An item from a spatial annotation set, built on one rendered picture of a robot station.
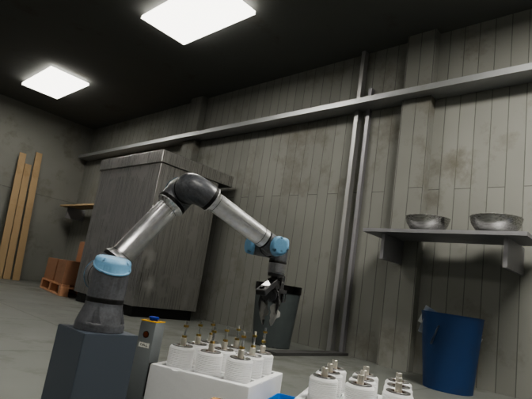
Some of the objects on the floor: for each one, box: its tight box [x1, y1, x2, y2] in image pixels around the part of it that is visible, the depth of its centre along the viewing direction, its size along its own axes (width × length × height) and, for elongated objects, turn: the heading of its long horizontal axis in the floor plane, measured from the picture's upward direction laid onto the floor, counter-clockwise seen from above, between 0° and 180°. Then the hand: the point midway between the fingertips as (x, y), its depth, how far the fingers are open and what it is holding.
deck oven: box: [74, 150, 234, 321], centre depth 589 cm, size 150×114×191 cm
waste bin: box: [252, 281, 302, 349], centre depth 429 cm, size 45×45×57 cm
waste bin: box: [418, 306, 485, 397], centre depth 332 cm, size 50×45×58 cm
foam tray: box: [144, 361, 283, 399], centre depth 171 cm, size 39×39×18 cm
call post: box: [126, 320, 165, 399], centre depth 175 cm, size 7×7×31 cm
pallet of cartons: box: [40, 241, 85, 297], centre depth 693 cm, size 152×112×82 cm
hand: (266, 321), depth 183 cm, fingers open, 3 cm apart
